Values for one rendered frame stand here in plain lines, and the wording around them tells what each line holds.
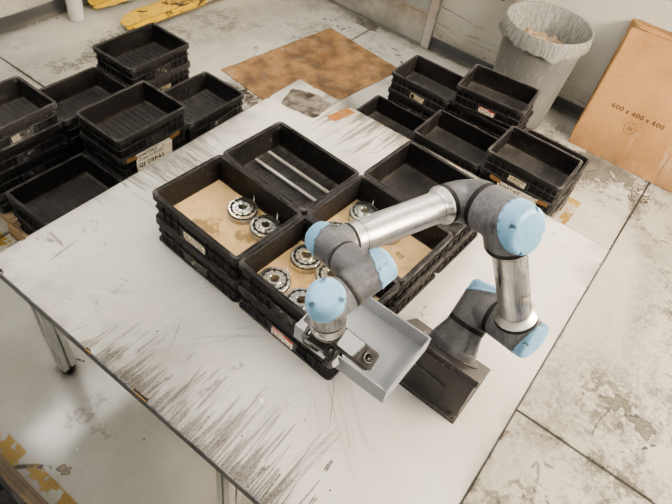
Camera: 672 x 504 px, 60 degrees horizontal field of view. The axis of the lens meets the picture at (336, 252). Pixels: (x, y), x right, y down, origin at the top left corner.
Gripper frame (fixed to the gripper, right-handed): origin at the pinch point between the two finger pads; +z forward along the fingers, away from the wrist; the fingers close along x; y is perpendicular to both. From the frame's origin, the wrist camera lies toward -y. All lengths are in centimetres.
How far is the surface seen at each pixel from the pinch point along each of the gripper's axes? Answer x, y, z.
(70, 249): 9, 104, 36
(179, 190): -26, 83, 28
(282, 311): -9.3, 27.1, 25.1
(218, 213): -28, 70, 34
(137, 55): -103, 205, 90
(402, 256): -52, 11, 41
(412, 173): -91, 29, 52
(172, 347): 16, 51, 35
